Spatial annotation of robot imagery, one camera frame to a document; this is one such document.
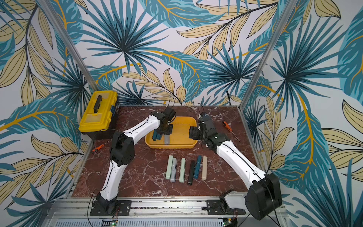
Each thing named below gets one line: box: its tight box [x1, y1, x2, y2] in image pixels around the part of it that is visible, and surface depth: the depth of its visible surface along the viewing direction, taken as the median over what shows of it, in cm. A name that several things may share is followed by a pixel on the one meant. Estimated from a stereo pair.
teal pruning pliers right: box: [193, 155, 202, 179], surface depth 87 cm
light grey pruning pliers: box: [170, 157, 177, 183], surface depth 85 cm
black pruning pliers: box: [187, 160, 196, 186], surface depth 85 cm
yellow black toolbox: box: [78, 90, 121, 140], surface depth 94 cm
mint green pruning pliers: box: [179, 157, 186, 184], surface depth 85 cm
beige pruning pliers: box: [201, 156, 208, 181], surface depth 87 cm
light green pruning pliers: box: [165, 155, 173, 180], surface depth 87 cm
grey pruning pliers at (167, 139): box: [164, 134, 170, 146], surface depth 98 cm
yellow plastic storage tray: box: [144, 116, 198, 149], surface depth 100 cm
